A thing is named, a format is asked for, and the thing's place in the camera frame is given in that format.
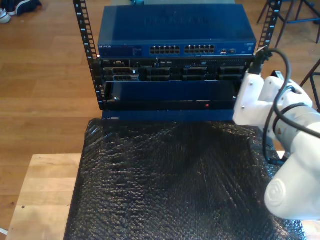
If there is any dark metal chair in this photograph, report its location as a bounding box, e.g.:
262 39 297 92
299 58 320 113

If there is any black rack server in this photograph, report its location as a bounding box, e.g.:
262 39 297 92
99 57 256 83

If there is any dark blue base panel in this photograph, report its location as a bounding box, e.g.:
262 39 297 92
101 109 237 124

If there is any black bubble wrap mat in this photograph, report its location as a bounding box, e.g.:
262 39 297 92
63 117 308 240

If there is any dark blue shoe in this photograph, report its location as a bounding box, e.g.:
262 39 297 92
6 0 43 17

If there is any white shoe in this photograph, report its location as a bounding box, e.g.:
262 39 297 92
0 7 12 25

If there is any short black cable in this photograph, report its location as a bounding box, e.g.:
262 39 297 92
261 107 286 166

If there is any blue network switch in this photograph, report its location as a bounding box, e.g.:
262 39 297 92
97 3 258 59

